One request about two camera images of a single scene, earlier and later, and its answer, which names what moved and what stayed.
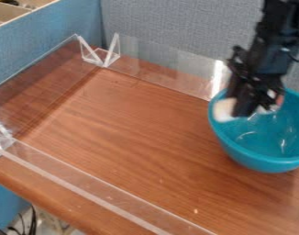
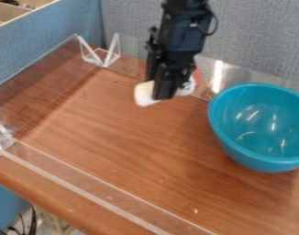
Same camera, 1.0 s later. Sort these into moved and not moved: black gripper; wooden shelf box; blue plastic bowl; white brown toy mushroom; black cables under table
Moved: white brown toy mushroom; black gripper
Not moved: black cables under table; blue plastic bowl; wooden shelf box
